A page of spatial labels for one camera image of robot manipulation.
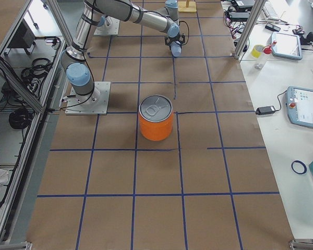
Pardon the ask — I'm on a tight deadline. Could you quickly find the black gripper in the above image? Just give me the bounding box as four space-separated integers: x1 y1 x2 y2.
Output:
164 33 186 47

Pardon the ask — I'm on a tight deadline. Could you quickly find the aluminium frame post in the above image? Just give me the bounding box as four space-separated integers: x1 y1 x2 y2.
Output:
233 0 266 59

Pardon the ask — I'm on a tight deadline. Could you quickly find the light blue plastic cup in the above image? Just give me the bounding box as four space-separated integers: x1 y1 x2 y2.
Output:
170 41 182 57

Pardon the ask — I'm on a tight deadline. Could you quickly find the black smartphone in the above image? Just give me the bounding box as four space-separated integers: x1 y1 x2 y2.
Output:
264 23 281 32

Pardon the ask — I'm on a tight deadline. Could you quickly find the orange can with silver lid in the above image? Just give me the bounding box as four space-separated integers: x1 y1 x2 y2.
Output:
138 95 174 141

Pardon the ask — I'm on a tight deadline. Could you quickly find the near teach pendant tablet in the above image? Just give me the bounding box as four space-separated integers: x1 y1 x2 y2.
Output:
286 86 313 128

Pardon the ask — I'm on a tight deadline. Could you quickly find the wooden cup rack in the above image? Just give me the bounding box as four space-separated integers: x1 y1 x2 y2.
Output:
178 0 197 13

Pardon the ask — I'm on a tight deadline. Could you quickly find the far teach pendant tablet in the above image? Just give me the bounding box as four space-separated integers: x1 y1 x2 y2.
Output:
270 32 303 60

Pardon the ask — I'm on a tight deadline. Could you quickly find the yellow tape roll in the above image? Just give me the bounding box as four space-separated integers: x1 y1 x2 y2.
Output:
251 44 264 58

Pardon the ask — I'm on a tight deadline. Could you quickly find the blue tape ring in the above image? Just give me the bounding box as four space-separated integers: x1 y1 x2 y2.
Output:
291 160 307 175

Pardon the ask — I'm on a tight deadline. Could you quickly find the black power adapter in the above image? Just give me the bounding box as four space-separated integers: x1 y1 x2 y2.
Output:
255 106 276 116

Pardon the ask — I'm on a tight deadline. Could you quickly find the teach pendant tablet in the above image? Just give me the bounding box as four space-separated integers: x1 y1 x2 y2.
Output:
270 32 303 60
286 86 313 128

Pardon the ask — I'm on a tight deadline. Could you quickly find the bottle with red cap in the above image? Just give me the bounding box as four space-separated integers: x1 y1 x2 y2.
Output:
254 44 272 70

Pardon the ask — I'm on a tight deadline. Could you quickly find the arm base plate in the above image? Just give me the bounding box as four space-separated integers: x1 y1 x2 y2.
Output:
65 81 111 115
94 17 120 36

